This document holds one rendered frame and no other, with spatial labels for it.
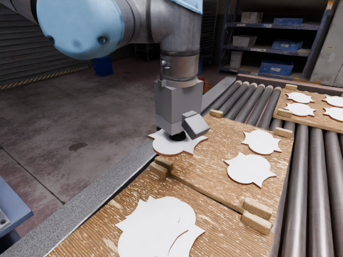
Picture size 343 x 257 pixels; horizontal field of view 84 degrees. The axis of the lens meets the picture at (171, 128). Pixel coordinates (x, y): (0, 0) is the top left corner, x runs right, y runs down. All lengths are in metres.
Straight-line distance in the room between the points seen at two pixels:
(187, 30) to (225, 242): 0.41
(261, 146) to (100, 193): 0.53
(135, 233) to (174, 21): 0.39
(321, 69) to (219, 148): 4.31
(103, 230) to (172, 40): 0.41
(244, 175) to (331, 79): 4.42
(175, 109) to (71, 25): 0.23
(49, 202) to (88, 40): 1.79
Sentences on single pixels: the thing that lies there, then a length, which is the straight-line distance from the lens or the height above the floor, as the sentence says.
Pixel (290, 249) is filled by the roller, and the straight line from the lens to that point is 0.53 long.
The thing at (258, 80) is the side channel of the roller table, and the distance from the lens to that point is 1.44.
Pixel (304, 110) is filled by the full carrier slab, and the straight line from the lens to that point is 1.07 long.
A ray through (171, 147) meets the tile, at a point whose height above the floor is 1.07.
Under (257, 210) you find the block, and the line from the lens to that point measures 0.51.
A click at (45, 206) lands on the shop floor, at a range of 1.94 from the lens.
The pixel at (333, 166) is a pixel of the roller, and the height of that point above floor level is 0.92.
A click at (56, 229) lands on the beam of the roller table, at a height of 0.91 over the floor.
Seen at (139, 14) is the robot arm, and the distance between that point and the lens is 0.36.
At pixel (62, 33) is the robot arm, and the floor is 1.32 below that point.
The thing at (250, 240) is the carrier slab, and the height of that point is 0.94.
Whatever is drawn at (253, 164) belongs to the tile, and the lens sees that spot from 0.63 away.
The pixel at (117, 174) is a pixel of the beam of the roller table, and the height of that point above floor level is 0.92.
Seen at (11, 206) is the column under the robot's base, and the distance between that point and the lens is 0.73.
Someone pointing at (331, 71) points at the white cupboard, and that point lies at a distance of 4.89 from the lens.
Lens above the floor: 1.34
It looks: 32 degrees down
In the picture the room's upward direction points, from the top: straight up
